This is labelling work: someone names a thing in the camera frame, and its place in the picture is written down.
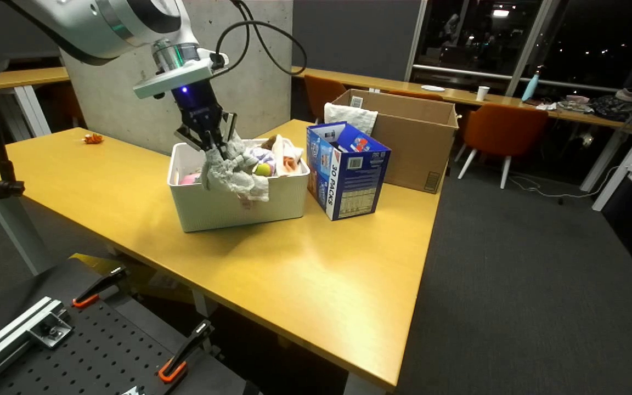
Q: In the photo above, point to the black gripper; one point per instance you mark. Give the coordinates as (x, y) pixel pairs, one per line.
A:
(200, 115)

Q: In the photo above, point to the white towel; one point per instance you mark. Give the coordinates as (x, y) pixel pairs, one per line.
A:
(237, 171)

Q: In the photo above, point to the yellow play-doh container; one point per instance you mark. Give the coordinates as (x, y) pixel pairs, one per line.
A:
(263, 171)

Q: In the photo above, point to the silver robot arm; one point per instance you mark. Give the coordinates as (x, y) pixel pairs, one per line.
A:
(98, 32)

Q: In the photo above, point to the white plastic basket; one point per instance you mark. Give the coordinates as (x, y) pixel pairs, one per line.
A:
(200, 210)

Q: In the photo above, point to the small orange object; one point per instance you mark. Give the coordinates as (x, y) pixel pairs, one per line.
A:
(93, 139)

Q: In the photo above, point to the blue cardboard box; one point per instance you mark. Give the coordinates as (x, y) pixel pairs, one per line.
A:
(347, 171)

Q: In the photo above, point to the white plastic bag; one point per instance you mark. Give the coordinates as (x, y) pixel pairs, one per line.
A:
(357, 117)

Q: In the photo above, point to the brown cardboard box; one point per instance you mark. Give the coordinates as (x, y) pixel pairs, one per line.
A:
(417, 132)

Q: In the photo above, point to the black perforated breadboard plate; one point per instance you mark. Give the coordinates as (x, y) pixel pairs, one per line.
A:
(105, 354)

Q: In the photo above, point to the white cup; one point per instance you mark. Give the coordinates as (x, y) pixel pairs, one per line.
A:
(481, 93)

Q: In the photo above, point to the long wooden desk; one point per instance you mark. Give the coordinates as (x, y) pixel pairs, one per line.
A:
(452, 95)

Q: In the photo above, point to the orange chair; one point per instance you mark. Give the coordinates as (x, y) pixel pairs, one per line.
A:
(506, 132)

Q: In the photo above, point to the light blue bottle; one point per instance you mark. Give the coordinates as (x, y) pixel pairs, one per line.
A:
(531, 85)

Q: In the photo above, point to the left orange-handled clamp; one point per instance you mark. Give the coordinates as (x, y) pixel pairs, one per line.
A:
(93, 294)

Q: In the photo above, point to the orange-handled clamp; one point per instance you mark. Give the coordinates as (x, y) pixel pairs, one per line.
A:
(93, 294)
(178, 364)

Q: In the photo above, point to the right orange-handled clamp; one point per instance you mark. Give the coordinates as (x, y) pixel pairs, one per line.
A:
(178, 364)

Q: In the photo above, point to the left aluminium extrusion rail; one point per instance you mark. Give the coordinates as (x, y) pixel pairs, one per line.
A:
(40, 323)

